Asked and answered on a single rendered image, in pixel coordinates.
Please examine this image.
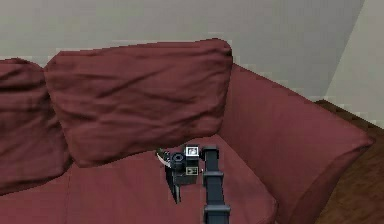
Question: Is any dark red sofa cushion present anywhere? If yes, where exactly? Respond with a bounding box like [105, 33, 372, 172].
[0, 57, 72, 196]
[43, 37, 234, 168]

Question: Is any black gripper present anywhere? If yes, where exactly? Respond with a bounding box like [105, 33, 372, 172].
[155, 148, 187, 205]

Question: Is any dark red sofa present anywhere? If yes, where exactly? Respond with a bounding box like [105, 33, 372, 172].
[0, 62, 375, 224]

